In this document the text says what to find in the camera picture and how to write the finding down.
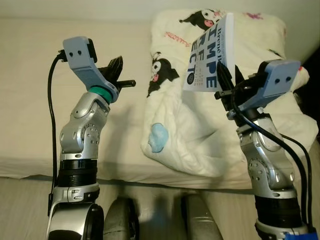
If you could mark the grey left robot leg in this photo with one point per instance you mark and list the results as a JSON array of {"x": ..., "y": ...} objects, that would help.
[{"x": 120, "y": 220}]

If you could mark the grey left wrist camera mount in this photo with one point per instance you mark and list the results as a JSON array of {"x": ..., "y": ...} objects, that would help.
[{"x": 82, "y": 62}]

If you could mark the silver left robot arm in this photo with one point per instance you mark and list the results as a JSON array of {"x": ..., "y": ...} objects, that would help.
[{"x": 82, "y": 135}]

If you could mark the grey robot leg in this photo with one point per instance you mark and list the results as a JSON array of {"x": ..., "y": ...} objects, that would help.
[
  {"x": 120, "y": 220},
  {"x": 200, "y": 220}
]

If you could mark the cream cartoon print blanket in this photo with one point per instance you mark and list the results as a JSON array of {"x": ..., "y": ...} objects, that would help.
[{"x": 200, "y": 125}]

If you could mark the grey right robot leg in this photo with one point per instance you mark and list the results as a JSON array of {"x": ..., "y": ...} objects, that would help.
[{"x": 200, "y": 220}]

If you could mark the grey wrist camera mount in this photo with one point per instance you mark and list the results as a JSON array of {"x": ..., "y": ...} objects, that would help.
[
  {"x": 82, "y": 62},
  {"x": 280, "y": 80}
]

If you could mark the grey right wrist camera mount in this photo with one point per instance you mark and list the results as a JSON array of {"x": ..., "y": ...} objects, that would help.
[{"x": 280, "y": 80}]

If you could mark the white blue-lettered paperback book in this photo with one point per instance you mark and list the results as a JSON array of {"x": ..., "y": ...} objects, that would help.
[{"x": 207, "y": 60}]

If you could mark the mattress with beige sheet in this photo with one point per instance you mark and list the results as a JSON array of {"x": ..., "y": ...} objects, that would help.
[{"x": 30, "y": 100}]

